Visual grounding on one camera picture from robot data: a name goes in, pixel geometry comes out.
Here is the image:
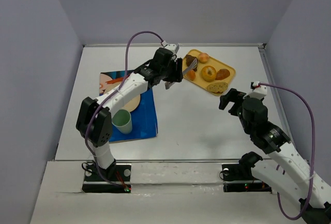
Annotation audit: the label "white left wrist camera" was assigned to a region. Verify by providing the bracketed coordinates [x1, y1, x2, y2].
[164, 43, 179, 54]

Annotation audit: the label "round peach bun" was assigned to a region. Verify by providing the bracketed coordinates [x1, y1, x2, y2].
[198, 53, 209, 64]

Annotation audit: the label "blue patterned placemat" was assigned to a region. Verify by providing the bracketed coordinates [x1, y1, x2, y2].
[99, 71, 158, 143]

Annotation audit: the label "metal tongs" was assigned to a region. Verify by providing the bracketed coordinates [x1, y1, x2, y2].
[164, 58, 198, 90]

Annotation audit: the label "green cup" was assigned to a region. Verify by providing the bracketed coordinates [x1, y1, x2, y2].
[112, 109, 132, 135]

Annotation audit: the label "sugared round bun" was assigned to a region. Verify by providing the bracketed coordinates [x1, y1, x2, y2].
[186, 69, 196, 81]

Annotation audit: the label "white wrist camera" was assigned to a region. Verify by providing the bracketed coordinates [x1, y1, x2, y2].
[247, 81, 267, 100]
[164, 43, 179, 54]

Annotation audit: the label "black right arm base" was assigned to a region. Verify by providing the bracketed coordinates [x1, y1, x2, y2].
[219, 152, 272, 193]

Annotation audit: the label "beige plate with branch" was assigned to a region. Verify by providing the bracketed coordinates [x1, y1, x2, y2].
[103, 89, 142, 113]

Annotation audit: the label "dark brown chocolate bread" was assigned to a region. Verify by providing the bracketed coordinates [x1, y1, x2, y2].
[185, 54, 198, 71]

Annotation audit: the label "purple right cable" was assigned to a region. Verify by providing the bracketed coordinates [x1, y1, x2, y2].
[254, 82, 315, 220]

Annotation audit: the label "yellow glazed donut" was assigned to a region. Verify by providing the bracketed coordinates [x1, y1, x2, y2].
[201, 66, 217, 82]

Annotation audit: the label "yellow tray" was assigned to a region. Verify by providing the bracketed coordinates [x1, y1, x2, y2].
[183, 49, 236, 96]

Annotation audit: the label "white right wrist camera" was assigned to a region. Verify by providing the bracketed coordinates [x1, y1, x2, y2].
[247, 81, 267, 100]

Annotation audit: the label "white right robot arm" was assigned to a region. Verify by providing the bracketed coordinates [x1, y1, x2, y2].
[219, 81, 330, 223]

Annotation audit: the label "seeded bread slice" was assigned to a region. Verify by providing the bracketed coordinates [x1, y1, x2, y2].
[206, 82, 228, 95]

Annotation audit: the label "brown glazed roll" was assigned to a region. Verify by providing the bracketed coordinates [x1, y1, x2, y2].
[215, 69, 231, 81]

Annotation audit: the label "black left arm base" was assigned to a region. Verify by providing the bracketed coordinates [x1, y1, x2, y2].
[81, 161, 131, 193]

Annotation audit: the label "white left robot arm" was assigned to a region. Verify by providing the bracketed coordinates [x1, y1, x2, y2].
[76, 48, 183, 183]

